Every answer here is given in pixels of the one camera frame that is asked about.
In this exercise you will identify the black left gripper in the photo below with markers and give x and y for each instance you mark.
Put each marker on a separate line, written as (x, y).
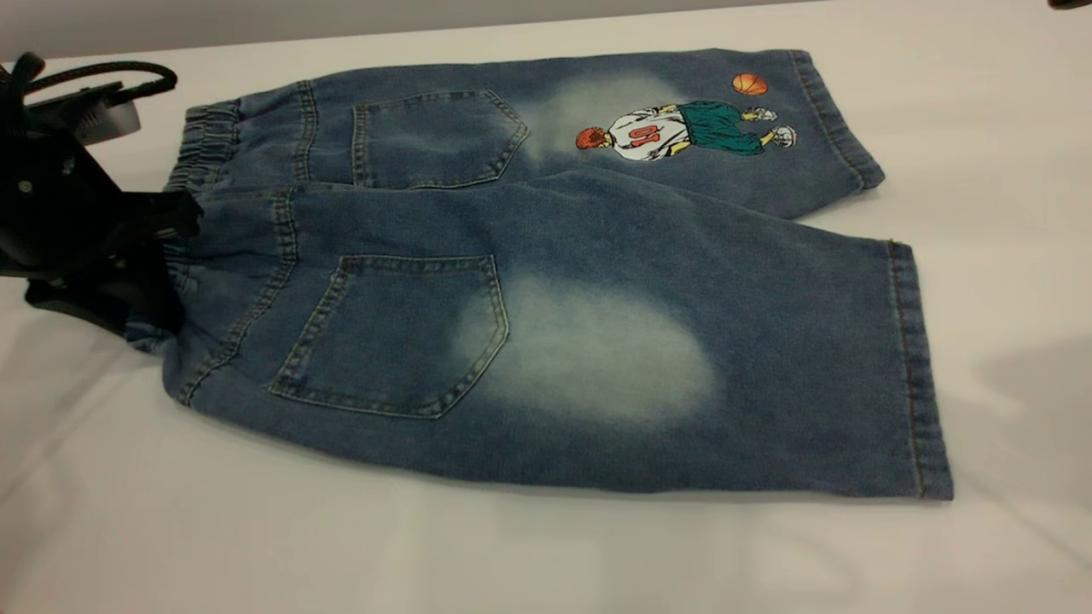
(51, 205)

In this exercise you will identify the blue denim shorts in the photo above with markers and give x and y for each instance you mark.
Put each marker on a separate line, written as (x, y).
(597, 281)

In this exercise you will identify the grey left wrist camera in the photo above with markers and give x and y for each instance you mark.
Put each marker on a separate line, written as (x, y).
(111, 119)

